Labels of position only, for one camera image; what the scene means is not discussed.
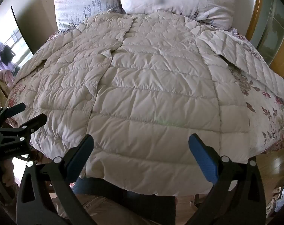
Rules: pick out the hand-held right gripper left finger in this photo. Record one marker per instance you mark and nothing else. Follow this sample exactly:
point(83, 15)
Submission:
point(78, 159)

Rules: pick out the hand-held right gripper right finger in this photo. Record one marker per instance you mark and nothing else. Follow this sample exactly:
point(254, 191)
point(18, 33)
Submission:
point(202, 157)

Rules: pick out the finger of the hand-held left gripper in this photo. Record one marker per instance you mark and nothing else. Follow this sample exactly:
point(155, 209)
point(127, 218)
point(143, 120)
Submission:
point(35, 123)
point(13, 111)

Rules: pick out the white quilted down jacket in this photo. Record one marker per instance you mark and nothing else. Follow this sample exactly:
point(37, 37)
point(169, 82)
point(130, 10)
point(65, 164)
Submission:
point(142, 86)

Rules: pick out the pink cloth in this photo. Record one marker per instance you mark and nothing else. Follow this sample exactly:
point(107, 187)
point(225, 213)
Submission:
point(2, 77)

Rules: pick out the floral bed sheet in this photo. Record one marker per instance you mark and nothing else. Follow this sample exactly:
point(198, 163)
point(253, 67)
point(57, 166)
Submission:
point(268, 112)

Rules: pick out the pile of assorted clutter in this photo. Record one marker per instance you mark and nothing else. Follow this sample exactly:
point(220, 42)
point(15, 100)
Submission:
point(281, 199)

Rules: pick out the floral print pillow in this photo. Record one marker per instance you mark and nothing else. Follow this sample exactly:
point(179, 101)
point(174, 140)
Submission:
point(179, 0)
point(85, 2)

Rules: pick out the wooden glass door cabinet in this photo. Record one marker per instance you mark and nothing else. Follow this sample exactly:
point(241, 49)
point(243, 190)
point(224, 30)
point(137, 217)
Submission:
point(276, 28)

